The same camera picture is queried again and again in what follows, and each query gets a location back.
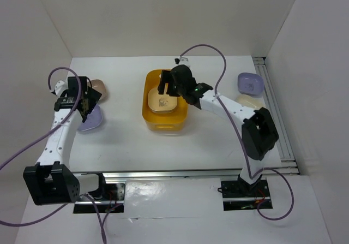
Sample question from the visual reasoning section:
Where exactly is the purple plate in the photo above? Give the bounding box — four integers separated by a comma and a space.
237, 73, 264, 96
77, 104, 103, 132

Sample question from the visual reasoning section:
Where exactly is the brown square plate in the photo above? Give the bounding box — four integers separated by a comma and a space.
88, 79, 108, 102

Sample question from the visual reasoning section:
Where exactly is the cream square plate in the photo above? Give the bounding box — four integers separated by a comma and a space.
148, 88, 178, 114

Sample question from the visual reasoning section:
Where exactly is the beige square plate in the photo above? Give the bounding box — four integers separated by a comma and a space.
234, 94, 264, 110

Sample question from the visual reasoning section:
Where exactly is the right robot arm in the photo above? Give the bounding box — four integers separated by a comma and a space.
158, 64, 279, 196

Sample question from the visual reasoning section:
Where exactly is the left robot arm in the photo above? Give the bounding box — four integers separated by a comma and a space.
23, 76, 108, 205

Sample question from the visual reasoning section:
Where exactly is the yellow plastic bin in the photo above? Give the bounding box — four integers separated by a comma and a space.
142, 69, 188, 132

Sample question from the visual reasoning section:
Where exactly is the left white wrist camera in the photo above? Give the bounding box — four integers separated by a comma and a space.
51, 80, 68, 97

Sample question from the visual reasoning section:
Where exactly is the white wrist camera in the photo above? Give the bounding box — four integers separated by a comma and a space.
51, 80, 68, 97
174, 56, 190, 68

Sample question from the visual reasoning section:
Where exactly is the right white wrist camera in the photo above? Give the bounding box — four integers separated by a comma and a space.
174, 56, 190, 68

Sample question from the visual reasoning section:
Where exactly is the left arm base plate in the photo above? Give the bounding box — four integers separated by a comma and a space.
73, 182, 125, 214

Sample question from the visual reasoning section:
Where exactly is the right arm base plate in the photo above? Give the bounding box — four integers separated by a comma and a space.
217, 180, 273, 211

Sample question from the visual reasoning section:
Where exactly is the aluminium rail front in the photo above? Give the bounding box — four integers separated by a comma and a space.
70, 168, 298, 180

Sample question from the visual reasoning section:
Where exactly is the aluminium rail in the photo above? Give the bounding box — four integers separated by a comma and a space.
252, 57, 300, 175
70, 168, 298, 180

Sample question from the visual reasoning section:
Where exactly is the aluminium rail right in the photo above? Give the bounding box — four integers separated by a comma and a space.
252, 57, 300, 175

